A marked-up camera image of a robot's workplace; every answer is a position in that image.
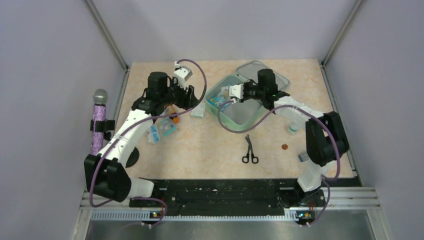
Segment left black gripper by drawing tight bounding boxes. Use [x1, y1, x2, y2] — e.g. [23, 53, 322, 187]
[160, 76, 199, 111]

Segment white gauze packet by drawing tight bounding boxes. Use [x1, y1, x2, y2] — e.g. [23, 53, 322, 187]
[190, 102, 206, 118]

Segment blue small clear packet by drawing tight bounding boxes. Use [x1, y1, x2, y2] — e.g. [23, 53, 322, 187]
[147, 125, 161, 144]

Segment white bottle green label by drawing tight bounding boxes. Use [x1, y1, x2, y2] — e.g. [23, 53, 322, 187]
[287, 122, 300, 135]

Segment blue cotton swab packet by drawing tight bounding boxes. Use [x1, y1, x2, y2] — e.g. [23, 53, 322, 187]
[208, 94, 231, 109]

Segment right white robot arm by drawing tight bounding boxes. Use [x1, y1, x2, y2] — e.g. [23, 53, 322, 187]
[240, 68, 350, 206]

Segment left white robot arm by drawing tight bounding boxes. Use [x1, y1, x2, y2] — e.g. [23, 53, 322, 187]
[84, 67, 200, 207]

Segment brown bottle orange cap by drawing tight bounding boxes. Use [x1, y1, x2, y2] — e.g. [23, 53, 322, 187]
[164, 105, 180, 124]

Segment purple glitter microphone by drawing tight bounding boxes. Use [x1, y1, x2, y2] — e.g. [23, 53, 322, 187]
[91, 88, 109, 155]

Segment black scissors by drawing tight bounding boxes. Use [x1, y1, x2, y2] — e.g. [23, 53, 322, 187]
[241, 134, 259, 164]

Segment grey blue pill blister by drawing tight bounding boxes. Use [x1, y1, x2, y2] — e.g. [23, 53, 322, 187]
[298, 151, 310, 162]

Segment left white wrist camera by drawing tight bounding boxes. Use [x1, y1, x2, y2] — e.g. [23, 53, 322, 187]
[172, 63, 193, 90]

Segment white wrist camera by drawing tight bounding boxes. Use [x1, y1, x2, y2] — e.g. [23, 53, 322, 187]
[172, 63, 193, 90]
[228, 83, 244, 100]

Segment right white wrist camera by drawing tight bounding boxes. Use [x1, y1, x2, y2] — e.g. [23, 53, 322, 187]
[228, 83, 244, 100]

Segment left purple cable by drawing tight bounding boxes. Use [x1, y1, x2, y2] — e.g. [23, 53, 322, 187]
[88, 58, 208, 229]

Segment purple cable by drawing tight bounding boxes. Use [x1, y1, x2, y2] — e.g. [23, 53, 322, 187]
[217, 99, 342, 228]
[88, 58, 208, 229]

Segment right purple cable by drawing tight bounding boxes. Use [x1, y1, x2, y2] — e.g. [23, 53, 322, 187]
[217, 99, 342, 228]

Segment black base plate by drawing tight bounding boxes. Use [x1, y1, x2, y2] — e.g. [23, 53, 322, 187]
[128, 178, 326, 218]

